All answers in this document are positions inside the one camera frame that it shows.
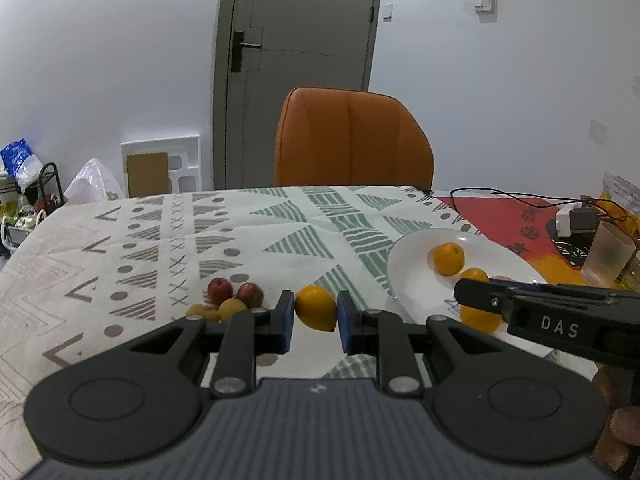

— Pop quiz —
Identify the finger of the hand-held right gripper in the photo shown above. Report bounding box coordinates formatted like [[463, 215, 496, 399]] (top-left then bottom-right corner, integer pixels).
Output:
[[453, 277, 517, 319], [487, 276, 553, 293]]

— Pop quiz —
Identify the orange upholstered chair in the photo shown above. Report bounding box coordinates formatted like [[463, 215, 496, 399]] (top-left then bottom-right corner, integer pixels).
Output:
[[273, 87, 435, 189]]

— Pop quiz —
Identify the person's right hand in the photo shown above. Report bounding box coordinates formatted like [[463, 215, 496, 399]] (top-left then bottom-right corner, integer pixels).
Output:
[[589, 363, 640, 472]]

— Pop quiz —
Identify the yellow snack bag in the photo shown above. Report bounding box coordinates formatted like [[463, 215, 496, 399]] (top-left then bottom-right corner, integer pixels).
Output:
[[597, 172, 640, 228]]

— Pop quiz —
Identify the translucent plastic cup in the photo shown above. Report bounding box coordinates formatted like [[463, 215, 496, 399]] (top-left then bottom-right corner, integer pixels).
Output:
[[580, 220, 636, 289]]

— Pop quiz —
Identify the yellow lemon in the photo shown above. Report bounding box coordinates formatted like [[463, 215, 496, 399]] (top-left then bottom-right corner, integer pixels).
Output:
[[294, 284, 339, 333]]

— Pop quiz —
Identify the white green patterned tablecloth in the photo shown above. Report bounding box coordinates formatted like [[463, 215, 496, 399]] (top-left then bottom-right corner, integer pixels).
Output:
[[0, 185, 482, 463]]

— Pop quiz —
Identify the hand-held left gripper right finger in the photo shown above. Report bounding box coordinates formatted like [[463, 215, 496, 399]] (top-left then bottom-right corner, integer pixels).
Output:
[[337, 289, 503, 400]]

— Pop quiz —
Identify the red orange printed mat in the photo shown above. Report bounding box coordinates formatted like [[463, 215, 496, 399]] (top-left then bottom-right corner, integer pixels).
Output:
[[434, 194, 640, 293]]

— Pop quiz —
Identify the red jujube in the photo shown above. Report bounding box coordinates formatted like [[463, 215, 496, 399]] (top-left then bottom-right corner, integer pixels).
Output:
[[235, 282, 265, 309], [206, 278, 234, 305]]

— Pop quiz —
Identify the black cable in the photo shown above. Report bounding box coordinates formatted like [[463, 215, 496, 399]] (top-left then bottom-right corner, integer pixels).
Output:
[[449, 187, 640, 225]]

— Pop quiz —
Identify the grey door with black handle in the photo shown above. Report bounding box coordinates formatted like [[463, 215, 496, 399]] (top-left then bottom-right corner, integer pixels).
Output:
[[214, 0, 385, 192]]

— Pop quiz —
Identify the yellow-green jujube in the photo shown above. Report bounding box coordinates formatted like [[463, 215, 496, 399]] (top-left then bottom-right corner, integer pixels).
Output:
[[218, 298, 249, 323], [186, 302, 221, 324]]

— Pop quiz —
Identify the white foam packaging with cardboard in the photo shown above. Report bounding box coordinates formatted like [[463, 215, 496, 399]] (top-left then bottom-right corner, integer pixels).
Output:
[[119, 134, 201, 199]]

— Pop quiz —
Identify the white round plate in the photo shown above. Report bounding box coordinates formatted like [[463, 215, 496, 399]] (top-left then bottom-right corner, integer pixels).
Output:
[[385, 228, 549, 327]]

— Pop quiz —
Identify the blue white plastic bag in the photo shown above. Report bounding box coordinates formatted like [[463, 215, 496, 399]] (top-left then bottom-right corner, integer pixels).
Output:
[[0, 139, 44, 194]]

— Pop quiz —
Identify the white power adapter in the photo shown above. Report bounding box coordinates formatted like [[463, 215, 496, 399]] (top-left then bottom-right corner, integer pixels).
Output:
[[554, 203, 600, 237]]

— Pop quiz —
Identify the black metal rack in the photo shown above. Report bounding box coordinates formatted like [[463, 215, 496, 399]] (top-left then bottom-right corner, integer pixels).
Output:
[[19, 162, 67, 212]]

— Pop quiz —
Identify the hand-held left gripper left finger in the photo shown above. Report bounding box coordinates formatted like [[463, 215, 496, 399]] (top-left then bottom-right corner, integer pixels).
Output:
[[125, 289, 297, 400]]

